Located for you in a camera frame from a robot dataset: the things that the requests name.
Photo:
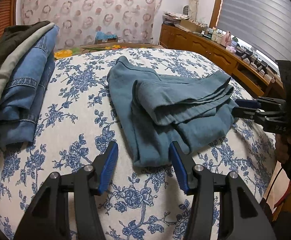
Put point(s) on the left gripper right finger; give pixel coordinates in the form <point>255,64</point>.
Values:
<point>241,216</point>

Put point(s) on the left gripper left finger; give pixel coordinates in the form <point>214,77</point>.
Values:
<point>47,216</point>

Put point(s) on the grey folded garment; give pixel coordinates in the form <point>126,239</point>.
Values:
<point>13,58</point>

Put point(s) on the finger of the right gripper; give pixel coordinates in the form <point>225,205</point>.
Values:
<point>257,115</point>
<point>260,102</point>

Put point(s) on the pink tissue box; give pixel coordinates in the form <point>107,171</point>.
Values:
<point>231,49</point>

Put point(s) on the cardboard box on cabinet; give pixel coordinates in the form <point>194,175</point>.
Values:
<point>193,26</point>

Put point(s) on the pink bottle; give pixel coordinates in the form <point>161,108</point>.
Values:
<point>226,39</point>

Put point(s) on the brown wooden sideboard cabinet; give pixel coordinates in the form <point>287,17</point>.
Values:
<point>256,83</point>

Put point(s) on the light blue folded jeans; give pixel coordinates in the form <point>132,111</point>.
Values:
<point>28,79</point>

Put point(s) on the teal blue shorts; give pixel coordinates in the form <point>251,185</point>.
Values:
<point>155,109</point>

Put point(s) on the cardboard box with blue bag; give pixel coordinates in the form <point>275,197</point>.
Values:
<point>105,38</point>

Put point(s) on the black folded garment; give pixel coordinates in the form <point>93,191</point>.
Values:
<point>13,36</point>

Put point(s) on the dark blue folded jeans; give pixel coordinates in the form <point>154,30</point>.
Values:
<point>18,119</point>

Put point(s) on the stack of papers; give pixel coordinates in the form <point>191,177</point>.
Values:
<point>173,18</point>

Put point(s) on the person's right hand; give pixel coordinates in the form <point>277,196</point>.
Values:
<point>282,145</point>

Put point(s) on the pink circle pattern curtain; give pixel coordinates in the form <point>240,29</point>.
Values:
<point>79,21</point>

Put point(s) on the black handheld device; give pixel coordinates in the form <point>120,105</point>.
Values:
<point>244,54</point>

